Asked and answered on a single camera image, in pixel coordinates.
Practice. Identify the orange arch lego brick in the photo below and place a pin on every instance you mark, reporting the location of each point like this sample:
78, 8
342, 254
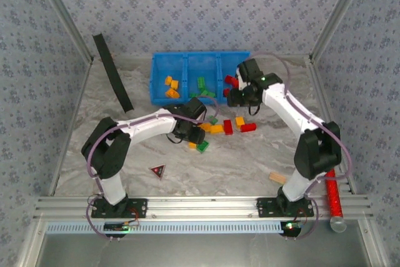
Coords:
205, 126

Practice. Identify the small green lego brick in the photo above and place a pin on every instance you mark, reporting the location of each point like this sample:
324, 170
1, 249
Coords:
213, 120
193, 95

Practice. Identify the yellow lego brick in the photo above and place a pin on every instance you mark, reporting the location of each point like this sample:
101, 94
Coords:
216, 129

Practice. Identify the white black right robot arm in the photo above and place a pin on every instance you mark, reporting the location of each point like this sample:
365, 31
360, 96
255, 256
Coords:
290, 107

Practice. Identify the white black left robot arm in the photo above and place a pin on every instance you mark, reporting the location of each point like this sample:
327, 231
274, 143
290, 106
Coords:
147, 124

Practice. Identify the red triangle sign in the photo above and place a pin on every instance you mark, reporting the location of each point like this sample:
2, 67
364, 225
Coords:
157, 171

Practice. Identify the blue three-compartment bin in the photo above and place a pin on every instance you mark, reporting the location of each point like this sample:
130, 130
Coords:
162, 67

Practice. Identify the small wooden block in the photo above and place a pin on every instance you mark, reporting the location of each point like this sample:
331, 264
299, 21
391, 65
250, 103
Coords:
277, 178

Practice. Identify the black foam strip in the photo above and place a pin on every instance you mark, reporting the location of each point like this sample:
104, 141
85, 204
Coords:
107, 63

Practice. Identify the small circuit board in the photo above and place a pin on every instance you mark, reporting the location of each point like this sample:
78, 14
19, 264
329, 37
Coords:
115, 227
290, 229

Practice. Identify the red glitter tube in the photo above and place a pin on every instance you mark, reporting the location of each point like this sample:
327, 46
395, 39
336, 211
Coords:
332, 195

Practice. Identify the long aluminium mounting rail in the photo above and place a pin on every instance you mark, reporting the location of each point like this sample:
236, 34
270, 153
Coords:
203, 207

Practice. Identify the aluminium side rail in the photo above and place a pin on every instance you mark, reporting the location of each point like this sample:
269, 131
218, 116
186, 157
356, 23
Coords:
326, 107
80, 98

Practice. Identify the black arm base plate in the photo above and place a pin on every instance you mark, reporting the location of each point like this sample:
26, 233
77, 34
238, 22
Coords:
265, 207
139, 207

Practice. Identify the aluminium frame post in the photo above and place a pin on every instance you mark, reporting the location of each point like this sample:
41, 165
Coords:
340, 13
31, 245
372, 245
65, 13

